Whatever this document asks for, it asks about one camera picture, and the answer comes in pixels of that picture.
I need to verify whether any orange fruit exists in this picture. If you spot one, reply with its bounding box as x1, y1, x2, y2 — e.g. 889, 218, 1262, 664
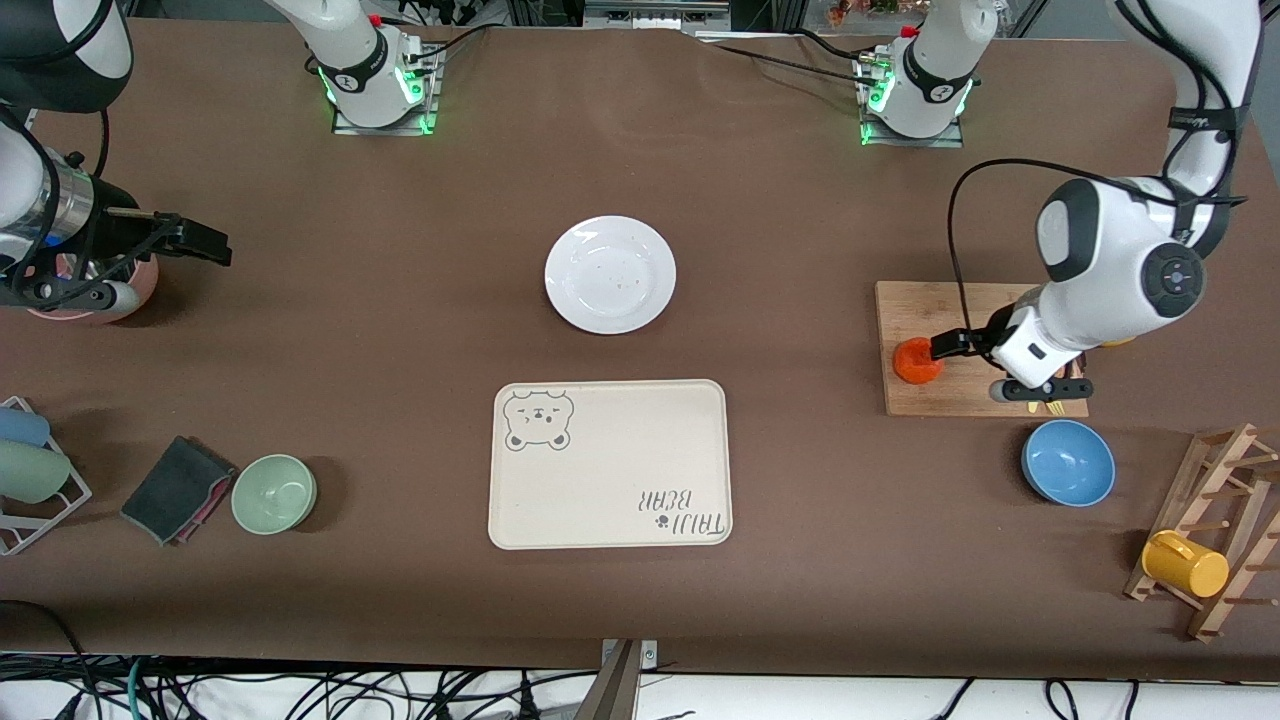
893, 338, 946, 386

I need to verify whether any metal table edge bracket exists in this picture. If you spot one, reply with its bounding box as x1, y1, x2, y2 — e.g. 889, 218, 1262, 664
575, 638, 659, 720

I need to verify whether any pale green cup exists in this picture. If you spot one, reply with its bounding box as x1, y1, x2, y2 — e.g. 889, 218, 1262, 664
0, 440, 73, 504

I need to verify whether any beige bear print tray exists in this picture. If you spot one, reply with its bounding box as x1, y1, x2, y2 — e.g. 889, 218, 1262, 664
488, 379, 733, 551

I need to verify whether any bamboo cutting board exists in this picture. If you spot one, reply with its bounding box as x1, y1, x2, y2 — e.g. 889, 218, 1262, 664
875, 281, 1090, 418

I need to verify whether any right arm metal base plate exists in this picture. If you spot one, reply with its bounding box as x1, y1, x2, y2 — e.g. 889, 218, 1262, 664
332, 45, 441, 137

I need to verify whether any black right base cable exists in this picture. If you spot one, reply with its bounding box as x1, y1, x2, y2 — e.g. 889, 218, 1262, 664
405, 22, 496, 63

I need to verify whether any yellow mug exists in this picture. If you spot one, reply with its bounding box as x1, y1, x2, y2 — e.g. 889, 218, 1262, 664
1141, 530, 1230, 599

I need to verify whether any aluminium frame profile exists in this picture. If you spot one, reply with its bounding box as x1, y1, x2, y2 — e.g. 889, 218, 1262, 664
583, 0, 733, 33

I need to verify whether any white round plate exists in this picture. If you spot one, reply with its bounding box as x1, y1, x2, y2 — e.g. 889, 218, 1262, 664
544, 215, 677, 335

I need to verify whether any black left base cable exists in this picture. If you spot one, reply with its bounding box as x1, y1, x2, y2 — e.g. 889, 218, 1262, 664
695, 28, 883, 83

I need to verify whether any pale green bowl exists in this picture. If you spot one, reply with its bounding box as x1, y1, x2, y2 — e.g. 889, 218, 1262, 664
231, 454, 318, 536

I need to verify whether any blue cup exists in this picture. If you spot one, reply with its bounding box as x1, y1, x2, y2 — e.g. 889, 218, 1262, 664
0, 406, 51, 448

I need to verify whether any black floor cable loop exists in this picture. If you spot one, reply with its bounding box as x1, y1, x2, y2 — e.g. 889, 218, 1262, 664
0, 598, 98, 720

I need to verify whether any pink cloth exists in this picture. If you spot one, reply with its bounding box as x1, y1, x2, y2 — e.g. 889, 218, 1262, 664
172, 470, 237, 546

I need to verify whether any wooden cup rack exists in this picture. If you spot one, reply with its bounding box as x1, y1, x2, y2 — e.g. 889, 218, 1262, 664
1124, 423, 1280, 642

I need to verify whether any blue bowl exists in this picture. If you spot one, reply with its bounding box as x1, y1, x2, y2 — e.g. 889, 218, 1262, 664
1021, 419, 1117, 508

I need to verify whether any black base cable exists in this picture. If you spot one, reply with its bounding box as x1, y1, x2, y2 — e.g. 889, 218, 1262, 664
695, 28, 883, 83
405, 22, 496, 63

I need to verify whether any dark grey cloth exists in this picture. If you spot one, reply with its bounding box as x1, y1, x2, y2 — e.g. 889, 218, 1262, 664
120, 435, 238, 547

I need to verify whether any pink bowl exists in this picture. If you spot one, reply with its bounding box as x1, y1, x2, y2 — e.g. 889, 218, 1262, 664
25, 252, 160, 326

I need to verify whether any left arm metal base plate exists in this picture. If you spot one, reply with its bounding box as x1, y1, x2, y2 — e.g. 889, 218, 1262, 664
860, 55, 964, 149

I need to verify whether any white wire rack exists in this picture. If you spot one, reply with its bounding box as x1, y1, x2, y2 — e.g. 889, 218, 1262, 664
0, 396, 93, 557

